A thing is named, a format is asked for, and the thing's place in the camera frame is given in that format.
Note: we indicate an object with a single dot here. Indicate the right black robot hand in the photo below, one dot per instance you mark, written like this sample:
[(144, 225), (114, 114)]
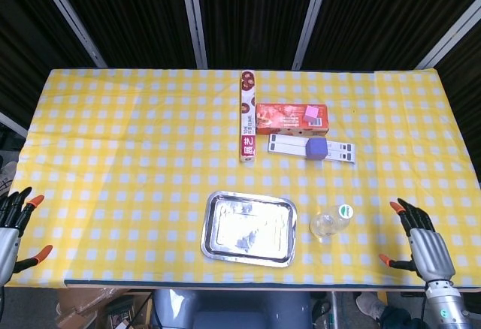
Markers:
[(430, 252)]

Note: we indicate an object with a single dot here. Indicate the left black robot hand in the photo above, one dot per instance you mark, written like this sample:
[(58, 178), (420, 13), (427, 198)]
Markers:
[(11, 242)]

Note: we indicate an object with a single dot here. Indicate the transparent plastic water bottle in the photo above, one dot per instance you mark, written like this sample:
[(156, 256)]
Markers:
[(327, 224)]

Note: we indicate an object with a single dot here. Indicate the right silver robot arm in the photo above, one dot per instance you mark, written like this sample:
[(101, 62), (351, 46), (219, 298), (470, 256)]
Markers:
[(447, 306)]

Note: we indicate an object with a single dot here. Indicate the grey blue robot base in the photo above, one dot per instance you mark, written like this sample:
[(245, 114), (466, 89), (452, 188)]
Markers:
[(233, 310)]

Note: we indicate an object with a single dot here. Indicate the rectangular metal tray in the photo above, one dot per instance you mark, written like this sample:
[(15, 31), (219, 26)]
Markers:
[(248, 231)]

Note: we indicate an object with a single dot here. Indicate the white sneaker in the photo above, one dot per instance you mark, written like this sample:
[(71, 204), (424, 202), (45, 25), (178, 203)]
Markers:
[(370, 306)]

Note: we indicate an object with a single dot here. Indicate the brown cardboard box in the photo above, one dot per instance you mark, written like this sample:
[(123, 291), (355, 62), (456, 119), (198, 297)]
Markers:
[(86, 306)]

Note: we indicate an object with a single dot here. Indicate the yellow checkered tablecloth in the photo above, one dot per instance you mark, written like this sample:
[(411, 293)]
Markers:
[(112, 156)]

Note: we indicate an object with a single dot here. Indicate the purple foam cube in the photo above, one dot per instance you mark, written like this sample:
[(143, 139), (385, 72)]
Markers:
[(316, 148)]

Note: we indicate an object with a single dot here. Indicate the flat white box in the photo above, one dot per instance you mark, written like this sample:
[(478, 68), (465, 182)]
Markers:
[(285, 145)]

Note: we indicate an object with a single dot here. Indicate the pink foam cube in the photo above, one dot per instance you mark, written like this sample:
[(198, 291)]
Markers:
[(311, 114)]

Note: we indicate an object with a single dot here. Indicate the orange cardboard box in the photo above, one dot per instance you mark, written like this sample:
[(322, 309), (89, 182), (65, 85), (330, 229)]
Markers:
[(282, 118)]

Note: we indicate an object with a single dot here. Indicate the long white red box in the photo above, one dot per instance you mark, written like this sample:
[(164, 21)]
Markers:
[(248, 118)]

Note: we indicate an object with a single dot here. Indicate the white metal frame post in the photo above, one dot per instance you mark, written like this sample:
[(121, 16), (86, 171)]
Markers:
[(192, 17), (11, 124), (71, 17), (312, 17), (451, 32)]

